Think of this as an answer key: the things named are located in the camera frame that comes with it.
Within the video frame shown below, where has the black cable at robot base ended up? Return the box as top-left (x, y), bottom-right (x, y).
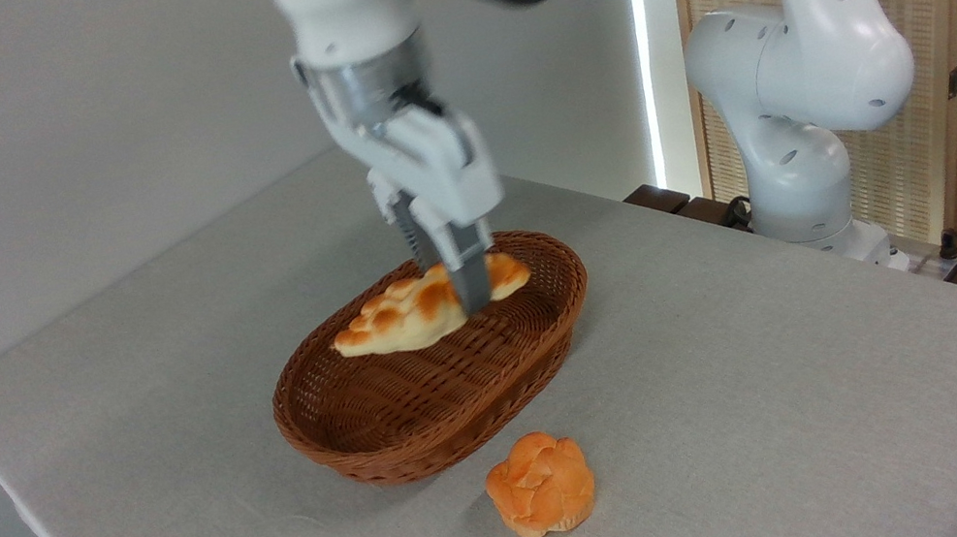
top-left (718, 193), bottom-right (757, 232)

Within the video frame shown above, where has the dark brown wooden furniture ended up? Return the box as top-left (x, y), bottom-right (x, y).
top-left (622, 167), bottom-right (756, 254)

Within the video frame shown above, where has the brown oval wicker basket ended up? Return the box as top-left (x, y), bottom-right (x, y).
top-left (248, 216), bottom-right (619, 506)

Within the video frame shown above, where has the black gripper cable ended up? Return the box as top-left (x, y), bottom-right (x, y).
top-left (389, 83), bottom-right (449, 127)

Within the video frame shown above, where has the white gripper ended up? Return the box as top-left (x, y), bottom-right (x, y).
top-left (308, 71), bottom-right (525, 338)

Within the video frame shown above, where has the long braided bread loaf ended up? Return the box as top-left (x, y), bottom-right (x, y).
top-left (322, 245), bottom-right (542, 365)

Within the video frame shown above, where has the round orange bread roll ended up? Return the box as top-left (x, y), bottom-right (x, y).
top-left (477, 422), bottom-right (605, 537)

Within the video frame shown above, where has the grey table cloth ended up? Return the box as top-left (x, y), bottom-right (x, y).
top-left (0, 37), bottom-right (957, 537)

